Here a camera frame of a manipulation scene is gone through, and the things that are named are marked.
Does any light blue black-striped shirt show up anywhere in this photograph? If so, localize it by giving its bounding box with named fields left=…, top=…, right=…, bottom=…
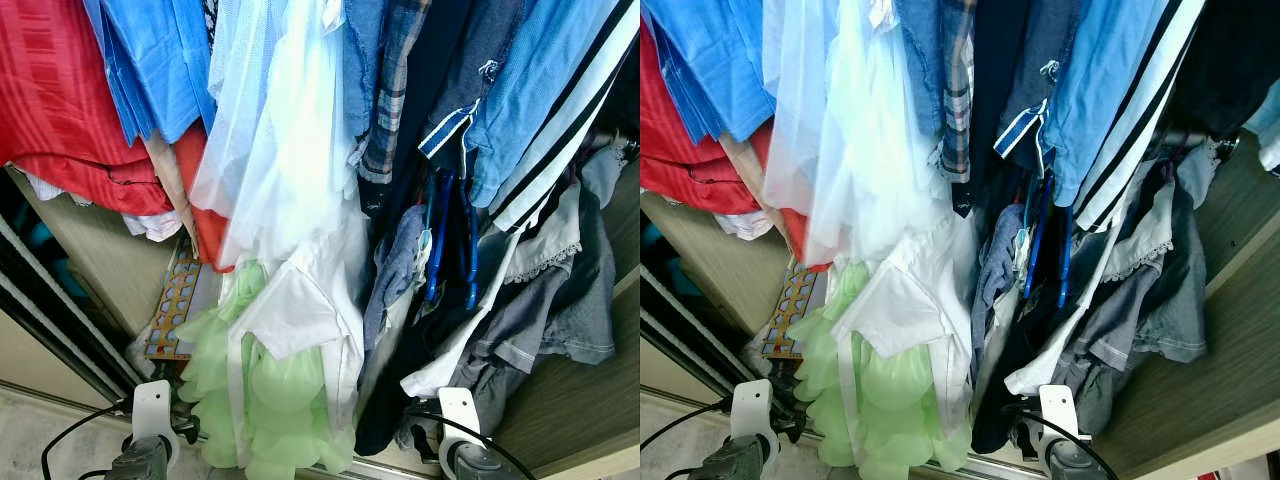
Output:
left=465, top=0, right=641, bottom=236
left=1040, top=0, right=1209, bottom=233

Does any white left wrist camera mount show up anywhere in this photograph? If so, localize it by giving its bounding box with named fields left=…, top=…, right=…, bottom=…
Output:
left=130, top=380, right=181, bottom=466
left=728, top=380, right=781, bottom=471

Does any brown perforated hanger organizer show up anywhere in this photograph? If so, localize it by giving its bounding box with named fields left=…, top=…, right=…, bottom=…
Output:
left=143, top=238, right=209, bottom=363
left=760, top=262, right=821, bottom=363

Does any white short-sleeved shirt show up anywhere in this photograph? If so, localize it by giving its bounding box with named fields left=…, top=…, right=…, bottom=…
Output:
left=832, top=225, right=976, bottom=431
left=225, top=205, right=369, bottom=441

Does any blue denim shirt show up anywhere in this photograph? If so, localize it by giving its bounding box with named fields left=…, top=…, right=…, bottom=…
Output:
left=893, top=0, right=946, bottom=141
left=342, top=0, right=389, bottom=141

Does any small grey-blue garment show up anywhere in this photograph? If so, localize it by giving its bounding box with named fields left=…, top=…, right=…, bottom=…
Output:
left=970, top=205, right=1031, bottom=351
left=362, top=205, right=433, bottom=351

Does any metal clothes rail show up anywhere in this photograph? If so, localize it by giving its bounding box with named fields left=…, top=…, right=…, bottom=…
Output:
left=585, top=130, right=641, bottom=153
left=1160, top=128, right=1241, bottom=153

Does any beige garment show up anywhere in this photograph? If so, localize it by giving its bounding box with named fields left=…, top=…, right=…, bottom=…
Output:
left=143, top=130, right=201, bottom=256
left=718, top=130, right=791, bottom=261

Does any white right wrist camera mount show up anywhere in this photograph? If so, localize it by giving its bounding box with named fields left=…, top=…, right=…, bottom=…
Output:
left=1035, top=385, right=1083, bottom=476
left=437, top=387, right=484, bottom=479

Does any bright blue shirt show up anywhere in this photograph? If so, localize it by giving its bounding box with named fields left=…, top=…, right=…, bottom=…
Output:
left=642, top=0, right=776, bottom=144
left=82, top=0, right=218, bottom=147

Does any white sheer garment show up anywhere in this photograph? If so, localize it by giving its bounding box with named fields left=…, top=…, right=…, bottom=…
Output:
left=190, top=0, right=373, bottom=271
left=762, top=0, right=953, bottom=266

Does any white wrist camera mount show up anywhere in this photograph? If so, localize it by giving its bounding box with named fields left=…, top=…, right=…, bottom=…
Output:
left=130, top=380, right=181, bottom=466
left=1035, top=385, right=1083, bottom=476
left=728, top=380, right=781, bottom=471
left=437, top=387, right=484, bottom=479

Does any white lace-trimmed garment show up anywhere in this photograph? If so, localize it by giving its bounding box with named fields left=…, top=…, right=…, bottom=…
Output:
left=1098, top=180, right=1176, bottom=283
left=503, top=183, right=584, bottom=286

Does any dark blue striped-cuff shirt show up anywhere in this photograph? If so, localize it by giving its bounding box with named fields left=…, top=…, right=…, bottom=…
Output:
left=418, top=0, right=531, bottom=161
left=993, top=0, right=1086, bottom=161

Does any light green tulle dress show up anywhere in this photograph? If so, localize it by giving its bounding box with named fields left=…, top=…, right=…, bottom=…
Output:
left=175, top=258, right=359, bottom=480
left=788, top=258, right=973, bottom=480

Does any plaid shirt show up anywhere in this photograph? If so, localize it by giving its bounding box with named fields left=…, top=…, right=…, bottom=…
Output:
left=935, top=0, right=979, bottom=184
left=358, top=0, right=433, bottom=186

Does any dark navy garment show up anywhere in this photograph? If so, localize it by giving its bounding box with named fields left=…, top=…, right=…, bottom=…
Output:
left=352, top=0, right=473, bottom=457
left=968, top=0, right=1041, bottom=456

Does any red garment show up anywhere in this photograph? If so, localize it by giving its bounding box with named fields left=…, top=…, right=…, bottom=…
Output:
left=640, top=18, right=763, bottom=216
left=0, top=0, right=179, bottom=217

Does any grey garment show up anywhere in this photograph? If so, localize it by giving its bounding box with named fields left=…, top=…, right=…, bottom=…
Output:
left=1050, top=140, right=1221, bottom=436
left=455, top=150, right=626, bottom=456

